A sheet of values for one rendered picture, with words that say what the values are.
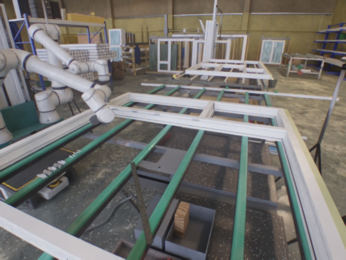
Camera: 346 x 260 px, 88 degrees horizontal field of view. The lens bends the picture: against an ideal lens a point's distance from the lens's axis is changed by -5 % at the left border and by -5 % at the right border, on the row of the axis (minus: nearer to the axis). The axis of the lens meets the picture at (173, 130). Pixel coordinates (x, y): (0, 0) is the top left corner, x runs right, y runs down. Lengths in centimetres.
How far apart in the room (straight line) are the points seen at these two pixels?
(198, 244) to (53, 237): 60
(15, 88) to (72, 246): 178
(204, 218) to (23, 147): 104
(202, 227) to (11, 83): 195
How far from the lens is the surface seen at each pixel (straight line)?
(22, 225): 76
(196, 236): 102
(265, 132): 133
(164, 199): 79
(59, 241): 67
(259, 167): 111
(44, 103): 210
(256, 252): 104
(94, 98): 116
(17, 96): 223
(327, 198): 88
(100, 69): 167
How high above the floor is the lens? 143
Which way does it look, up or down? 25 degrees down
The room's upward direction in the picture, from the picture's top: straight up
